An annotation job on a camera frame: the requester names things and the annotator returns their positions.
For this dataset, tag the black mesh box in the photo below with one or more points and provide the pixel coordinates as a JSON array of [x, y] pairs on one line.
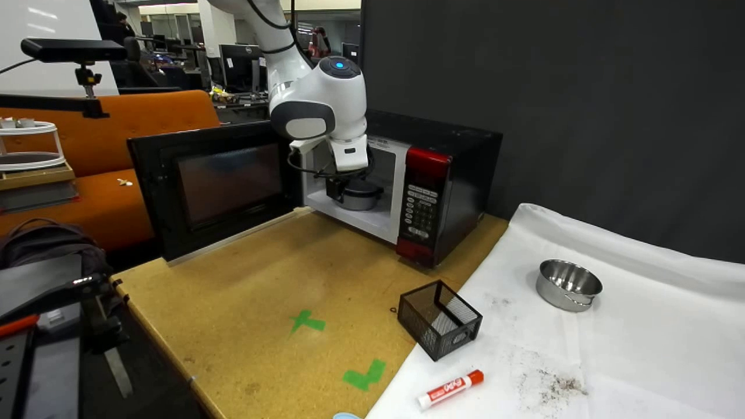
[[434, 341]]

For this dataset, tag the light blue plastic spoon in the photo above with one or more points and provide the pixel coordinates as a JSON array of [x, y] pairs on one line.
[[347, 415]]

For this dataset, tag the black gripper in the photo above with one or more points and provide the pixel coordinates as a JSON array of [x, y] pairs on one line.
[[347, 183]]

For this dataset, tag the dark backdrop curtain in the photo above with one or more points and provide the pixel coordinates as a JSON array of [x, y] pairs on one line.
[[583, 95]]

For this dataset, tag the black stereo camera bar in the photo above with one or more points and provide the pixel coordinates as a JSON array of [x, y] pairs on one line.
[[74, 49]]

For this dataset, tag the tan flat board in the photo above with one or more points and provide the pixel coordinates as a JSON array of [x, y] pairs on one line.
[[36, 190]]

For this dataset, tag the red and white marker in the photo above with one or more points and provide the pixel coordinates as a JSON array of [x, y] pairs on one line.
[[451, 390]]

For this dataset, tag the green tape corner mark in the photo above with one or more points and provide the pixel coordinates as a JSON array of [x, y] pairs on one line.
[[306, 319], [362, 378]]

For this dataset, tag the black metal clamp stand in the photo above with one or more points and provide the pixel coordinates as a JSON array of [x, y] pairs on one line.
[[97, 310]]

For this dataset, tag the orange sofa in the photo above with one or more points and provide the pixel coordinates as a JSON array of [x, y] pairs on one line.
[[95, 211]]

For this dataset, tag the white frame stand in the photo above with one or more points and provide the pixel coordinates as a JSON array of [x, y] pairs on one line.
[[32, 130]]

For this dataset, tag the round steel bowl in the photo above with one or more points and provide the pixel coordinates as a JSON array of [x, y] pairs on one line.
[[567, 295]]

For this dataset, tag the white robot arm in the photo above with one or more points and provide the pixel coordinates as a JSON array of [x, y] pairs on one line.
[[326, 95]]

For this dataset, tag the black microwave body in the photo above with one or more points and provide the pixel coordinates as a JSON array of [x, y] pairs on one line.
[[466, 177]]

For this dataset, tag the black computer monitor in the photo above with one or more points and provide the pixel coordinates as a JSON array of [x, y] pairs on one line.
[[242, 69]]

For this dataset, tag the black backpack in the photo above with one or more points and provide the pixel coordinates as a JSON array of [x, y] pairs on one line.
[[47, 247]]

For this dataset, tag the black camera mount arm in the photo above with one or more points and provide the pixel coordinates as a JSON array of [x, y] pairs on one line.
[[47, 102]]

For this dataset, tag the white table cloth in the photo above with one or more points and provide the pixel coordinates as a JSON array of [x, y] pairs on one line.
[[660, 351]]

